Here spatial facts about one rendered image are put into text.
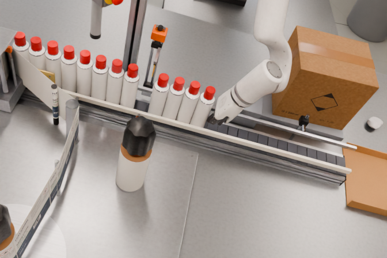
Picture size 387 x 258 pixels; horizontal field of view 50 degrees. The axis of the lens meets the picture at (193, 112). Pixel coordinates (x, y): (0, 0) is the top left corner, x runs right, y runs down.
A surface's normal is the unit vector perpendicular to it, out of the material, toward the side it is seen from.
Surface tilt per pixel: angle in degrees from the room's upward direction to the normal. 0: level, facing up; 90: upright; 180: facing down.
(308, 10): 0
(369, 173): 0
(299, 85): 90
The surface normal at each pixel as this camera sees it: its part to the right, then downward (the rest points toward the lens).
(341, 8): 0.22, -0.60
